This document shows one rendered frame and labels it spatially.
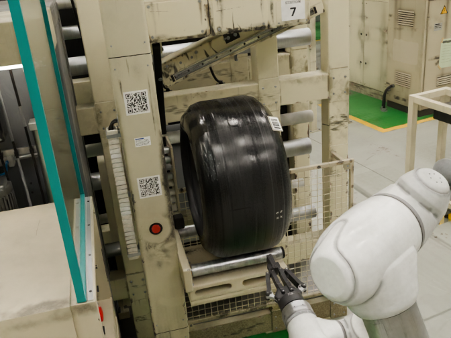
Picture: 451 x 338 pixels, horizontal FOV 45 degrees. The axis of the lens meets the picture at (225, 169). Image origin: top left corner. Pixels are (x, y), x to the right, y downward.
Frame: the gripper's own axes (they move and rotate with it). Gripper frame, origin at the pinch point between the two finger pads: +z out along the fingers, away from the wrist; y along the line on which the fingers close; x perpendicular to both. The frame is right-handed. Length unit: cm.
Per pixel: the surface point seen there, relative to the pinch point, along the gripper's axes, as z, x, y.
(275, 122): 26.2, -35.9, -10.0
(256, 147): 18.1, -32.5, -1.1
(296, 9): 61, -62, -30
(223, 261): 18.3, 10.9, 12.0
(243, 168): 14.1, -28.1, 4.5
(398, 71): 376, 109, -269
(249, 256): 18.3, 10.9, 2.5
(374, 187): 205, 130, -154
